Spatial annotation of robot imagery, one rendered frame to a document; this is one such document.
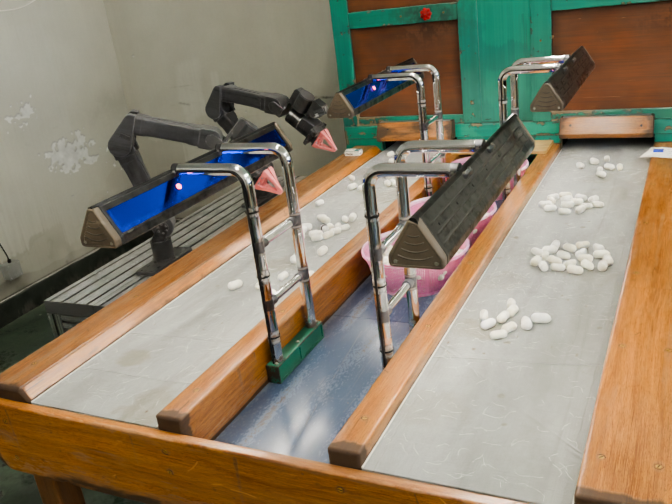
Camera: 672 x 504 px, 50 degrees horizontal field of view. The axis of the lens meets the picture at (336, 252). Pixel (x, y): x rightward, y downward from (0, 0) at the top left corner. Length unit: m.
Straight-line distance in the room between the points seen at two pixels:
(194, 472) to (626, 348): 0.76
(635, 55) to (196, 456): 1.95
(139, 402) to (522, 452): 0.68
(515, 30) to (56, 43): 2.48
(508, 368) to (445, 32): 1.65
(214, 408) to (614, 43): 1.84
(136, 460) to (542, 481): 0.68
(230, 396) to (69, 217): 2.92
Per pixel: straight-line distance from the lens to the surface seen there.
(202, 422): 1.31
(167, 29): 4.28
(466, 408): 1.22
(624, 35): 2.63
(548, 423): 1.19
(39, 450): 1.53
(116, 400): 1.42
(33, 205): 4.02
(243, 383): 1.40
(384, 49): 2.82
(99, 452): 1.40
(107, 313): 1.73
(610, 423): 1.15
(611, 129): 2.61
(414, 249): 0.96
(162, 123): 2.10
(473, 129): 2.75
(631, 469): 1.07
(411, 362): 1.30
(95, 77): 4.38
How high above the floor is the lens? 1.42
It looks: 21 degrees down
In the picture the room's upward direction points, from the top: 7 degrees counter-clockwise
